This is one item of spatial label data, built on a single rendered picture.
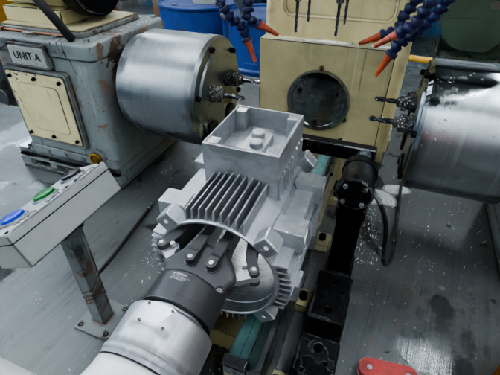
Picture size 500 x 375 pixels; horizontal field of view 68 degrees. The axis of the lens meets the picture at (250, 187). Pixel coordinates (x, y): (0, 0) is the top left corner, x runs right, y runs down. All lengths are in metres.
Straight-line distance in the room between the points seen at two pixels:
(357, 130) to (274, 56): 0.26
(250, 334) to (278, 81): 0.60
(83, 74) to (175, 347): 0.68
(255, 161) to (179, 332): 0.21
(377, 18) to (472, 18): 3.91
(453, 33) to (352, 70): 4.03
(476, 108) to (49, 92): 0.86
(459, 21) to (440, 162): 4.21
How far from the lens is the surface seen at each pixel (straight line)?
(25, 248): 0.51
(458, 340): 0.75
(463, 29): 4.88
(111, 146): 0.95
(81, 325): 0.73
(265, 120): 0.55
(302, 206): 0.48
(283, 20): 1.01
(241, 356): 0.52
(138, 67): 0.84
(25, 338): 0.76
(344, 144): 0.70
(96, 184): 0.57
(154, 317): 0.36
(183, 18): 2.77
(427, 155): 0.69
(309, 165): 0.54
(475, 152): 0.70
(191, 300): 0.37
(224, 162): 0.46
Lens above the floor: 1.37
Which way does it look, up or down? 36 degrees down
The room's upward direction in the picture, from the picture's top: straight up
